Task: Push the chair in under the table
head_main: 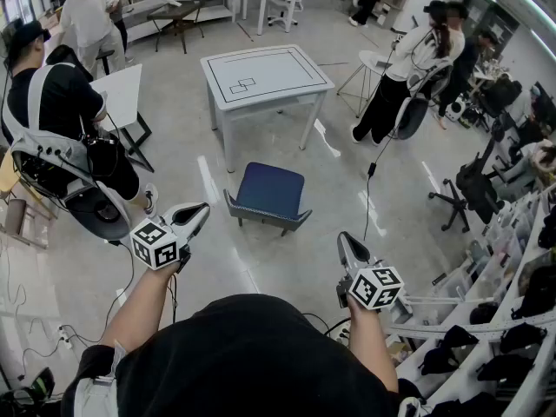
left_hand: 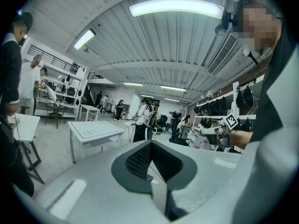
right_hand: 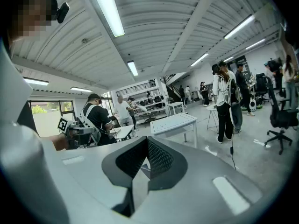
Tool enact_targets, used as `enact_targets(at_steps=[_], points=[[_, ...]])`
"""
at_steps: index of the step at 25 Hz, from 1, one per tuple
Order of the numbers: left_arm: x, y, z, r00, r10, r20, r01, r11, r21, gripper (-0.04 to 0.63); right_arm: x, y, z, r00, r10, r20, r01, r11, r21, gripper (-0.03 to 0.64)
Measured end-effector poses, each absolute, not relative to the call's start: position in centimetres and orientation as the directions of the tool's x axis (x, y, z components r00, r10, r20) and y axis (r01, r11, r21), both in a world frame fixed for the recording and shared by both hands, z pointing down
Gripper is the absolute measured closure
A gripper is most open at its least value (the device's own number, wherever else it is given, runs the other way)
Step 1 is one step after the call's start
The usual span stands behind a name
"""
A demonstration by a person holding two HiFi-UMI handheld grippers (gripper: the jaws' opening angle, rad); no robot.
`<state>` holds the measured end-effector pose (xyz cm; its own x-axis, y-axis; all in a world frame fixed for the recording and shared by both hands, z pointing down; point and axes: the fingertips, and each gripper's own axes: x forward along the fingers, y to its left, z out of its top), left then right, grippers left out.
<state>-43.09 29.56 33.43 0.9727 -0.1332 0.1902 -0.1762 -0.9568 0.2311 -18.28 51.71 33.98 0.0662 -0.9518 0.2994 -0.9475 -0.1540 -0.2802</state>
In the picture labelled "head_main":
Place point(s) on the person's black shirt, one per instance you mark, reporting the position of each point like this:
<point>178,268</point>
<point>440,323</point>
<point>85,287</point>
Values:
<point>260,363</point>

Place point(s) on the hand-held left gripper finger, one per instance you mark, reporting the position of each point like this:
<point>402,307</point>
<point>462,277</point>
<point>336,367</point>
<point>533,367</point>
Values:
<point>193,232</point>
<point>191,213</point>

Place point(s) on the black bag with green stripe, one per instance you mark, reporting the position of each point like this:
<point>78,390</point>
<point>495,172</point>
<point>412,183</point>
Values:
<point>30,389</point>

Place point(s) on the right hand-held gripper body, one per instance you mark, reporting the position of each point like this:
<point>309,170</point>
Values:
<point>375,287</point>

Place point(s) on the round wooden table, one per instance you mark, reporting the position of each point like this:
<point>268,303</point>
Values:
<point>8,172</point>

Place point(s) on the grey office chair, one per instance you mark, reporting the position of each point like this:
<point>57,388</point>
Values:
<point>517,174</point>

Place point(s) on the black folding table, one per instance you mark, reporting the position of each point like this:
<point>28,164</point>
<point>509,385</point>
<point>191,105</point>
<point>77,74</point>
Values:
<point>174,12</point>

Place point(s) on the person's left forearm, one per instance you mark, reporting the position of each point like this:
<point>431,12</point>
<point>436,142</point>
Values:
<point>134,306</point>

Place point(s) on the cluttered work desk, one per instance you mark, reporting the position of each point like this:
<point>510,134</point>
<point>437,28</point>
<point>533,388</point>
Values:
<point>512,76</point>

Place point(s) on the group of black bags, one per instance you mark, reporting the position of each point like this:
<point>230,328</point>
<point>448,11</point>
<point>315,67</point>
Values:
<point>521,337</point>

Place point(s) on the white shelving unit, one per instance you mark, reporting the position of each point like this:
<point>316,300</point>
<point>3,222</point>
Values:
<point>204,2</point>

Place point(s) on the white table with black legs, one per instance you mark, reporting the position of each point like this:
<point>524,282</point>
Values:
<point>121,94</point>

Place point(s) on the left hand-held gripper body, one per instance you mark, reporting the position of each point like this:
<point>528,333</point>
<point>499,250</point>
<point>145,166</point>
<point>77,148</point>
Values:
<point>154,243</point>

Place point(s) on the white pod with round window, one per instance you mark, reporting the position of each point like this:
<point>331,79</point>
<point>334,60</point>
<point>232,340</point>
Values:
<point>456,110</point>

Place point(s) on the white table with black lines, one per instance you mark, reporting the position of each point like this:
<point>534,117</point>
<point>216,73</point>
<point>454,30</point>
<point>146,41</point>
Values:
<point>278,65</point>

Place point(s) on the blue cushioned grey chair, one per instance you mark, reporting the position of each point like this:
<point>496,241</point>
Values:
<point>269,189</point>

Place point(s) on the white power strip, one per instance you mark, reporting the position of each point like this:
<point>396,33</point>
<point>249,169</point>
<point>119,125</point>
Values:
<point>66,337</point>
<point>343,335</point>

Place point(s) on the white office chair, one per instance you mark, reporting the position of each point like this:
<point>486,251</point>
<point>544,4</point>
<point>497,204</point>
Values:
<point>289,2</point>

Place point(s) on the person's right forearm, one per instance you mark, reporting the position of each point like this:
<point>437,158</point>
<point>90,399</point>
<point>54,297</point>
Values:
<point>369,346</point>

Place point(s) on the white metal shelf rack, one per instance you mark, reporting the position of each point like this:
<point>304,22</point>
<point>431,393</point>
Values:
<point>438,300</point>

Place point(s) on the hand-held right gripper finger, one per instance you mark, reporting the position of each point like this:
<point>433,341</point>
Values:
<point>343,250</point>
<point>359,253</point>

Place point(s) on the black stool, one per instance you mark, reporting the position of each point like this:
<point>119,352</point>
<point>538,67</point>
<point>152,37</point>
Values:
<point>104,53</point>

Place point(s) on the row of clear storage bins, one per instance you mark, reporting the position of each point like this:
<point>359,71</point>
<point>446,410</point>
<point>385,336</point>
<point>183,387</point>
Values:
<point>499,254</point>

